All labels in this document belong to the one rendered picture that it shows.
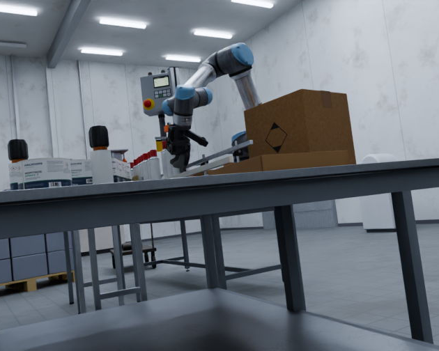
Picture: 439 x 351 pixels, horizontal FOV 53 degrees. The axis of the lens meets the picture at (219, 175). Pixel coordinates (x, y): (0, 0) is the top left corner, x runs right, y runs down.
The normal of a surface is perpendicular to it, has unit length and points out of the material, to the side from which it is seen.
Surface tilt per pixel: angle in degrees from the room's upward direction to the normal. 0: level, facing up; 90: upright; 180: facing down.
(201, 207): 90
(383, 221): 90
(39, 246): 90
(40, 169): 90
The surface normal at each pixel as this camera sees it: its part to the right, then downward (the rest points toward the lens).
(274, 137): -0.80, 0.04
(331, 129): 0.59, -0.13
